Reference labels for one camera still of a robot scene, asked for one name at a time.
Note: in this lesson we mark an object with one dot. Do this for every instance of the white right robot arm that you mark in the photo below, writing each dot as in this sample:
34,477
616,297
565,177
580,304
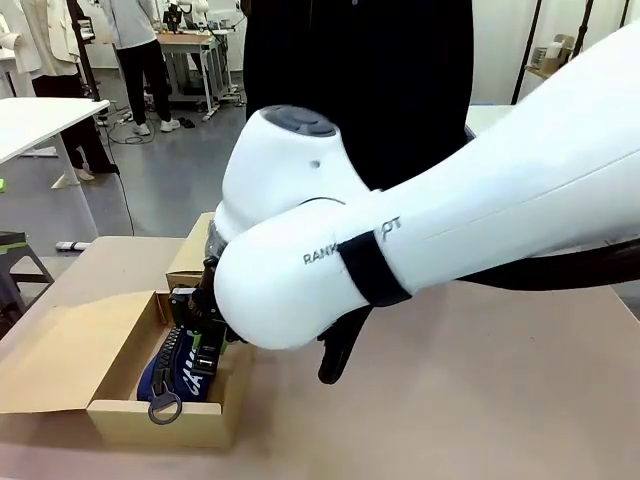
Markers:
450,210

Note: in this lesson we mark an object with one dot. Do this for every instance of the green and black step stool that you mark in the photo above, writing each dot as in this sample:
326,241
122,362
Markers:
20,270

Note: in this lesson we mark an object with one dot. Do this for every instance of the shelf with cardboard boxes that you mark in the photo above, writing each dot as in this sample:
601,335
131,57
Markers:
550,55

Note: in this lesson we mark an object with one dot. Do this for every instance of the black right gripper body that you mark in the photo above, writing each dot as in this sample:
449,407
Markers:
192,307

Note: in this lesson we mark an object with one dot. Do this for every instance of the black tripod pole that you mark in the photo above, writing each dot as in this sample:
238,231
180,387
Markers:
82,50

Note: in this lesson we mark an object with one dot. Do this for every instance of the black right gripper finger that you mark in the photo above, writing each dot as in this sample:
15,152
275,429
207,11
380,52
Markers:
207,352
234,341

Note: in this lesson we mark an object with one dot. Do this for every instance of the black light stand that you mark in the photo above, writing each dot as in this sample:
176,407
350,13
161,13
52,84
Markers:
527,50

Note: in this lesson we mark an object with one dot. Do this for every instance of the wooden workbench with metal legs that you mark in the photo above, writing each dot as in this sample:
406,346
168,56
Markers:
195,60

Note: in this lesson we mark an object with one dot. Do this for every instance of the open cardboard box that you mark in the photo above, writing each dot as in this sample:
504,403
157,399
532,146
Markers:
100,350

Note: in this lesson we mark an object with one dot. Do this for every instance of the person in beige jacket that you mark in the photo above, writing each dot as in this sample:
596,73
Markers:
55,75

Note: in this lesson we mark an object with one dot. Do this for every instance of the blue zipper pouch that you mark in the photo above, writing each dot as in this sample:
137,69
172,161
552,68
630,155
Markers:
175,370

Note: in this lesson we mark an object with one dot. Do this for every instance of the person in white top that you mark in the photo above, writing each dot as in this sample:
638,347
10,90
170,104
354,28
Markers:
142,60

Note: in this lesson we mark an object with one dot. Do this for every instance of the white power strip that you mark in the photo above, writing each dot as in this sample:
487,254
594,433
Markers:
72,245

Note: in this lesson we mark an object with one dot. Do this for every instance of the white table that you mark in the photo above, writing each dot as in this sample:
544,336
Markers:
35,125

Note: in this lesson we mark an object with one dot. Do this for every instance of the person in black clothes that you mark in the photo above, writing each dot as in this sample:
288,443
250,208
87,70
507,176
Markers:
360,75

